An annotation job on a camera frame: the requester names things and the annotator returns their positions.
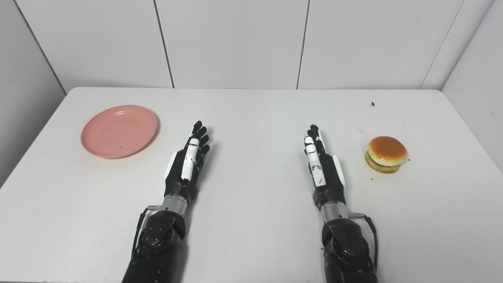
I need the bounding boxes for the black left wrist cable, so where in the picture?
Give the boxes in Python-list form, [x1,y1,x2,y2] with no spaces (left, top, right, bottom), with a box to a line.
[132,205,162,258]

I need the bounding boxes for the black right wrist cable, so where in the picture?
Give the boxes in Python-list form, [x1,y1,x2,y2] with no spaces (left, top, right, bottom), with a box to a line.
[348,212,379,272]

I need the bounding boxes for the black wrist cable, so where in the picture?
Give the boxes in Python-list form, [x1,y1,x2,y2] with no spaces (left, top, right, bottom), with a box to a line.
[132,205,162,258]
[348,212,379,272]

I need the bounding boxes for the toy hamburger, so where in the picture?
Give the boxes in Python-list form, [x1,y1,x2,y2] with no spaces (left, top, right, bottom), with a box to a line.
[364,136,408,174]

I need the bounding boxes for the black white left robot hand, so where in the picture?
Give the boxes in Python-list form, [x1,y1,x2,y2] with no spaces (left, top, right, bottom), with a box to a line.
[164,120,211,202]

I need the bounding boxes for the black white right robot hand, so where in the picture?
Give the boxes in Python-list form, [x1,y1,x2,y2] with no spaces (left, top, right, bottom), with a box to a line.
[303,124,347,211]

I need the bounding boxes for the pink round plate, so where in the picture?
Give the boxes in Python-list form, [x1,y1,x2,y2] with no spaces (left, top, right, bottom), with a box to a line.
[81,105,158,160]

